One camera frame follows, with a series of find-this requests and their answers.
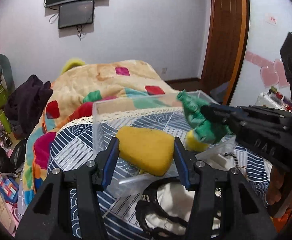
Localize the yellow-green plush pillow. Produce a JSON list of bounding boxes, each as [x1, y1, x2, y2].
[[61, 58, 86, 74]]

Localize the pink heart wall stickers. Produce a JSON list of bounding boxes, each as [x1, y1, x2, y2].
[[245, 51, 289, 88]]

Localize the right hand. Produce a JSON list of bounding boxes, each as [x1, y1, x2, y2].
[[266, 166, 292, 221]]

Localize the white stickered suitcase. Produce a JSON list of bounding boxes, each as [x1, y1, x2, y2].
[[256, 86, 292, 112]]

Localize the dark purple clothing pile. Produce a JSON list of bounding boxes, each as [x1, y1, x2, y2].
[[4, 74, 53, 139]]

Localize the grey dinosaur plush toy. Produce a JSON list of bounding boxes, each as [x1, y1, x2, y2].
[[0, 54, 15, 94]]

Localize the white black-trimmed bag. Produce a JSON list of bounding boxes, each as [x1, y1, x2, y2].
[[135, 177, 195, 239]]

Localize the colourful plush blanket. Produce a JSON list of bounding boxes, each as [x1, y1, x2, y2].
[[18, 60, 175, 212]]

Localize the wooden door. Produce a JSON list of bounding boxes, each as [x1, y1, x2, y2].
[[200, 0, 250, 105]]

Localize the small wall monitor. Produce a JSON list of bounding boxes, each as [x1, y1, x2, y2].
[[58, 0, 95, 29]]

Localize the yellow sponge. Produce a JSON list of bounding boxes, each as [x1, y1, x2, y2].
[[116, 126, 175, 177]]

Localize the green knitted glove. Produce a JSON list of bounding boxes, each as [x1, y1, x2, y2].
[[177, 90, 233, 144]]

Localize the clear plastic storage box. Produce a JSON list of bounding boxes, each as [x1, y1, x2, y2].
[[91, 89, 238, 199]]

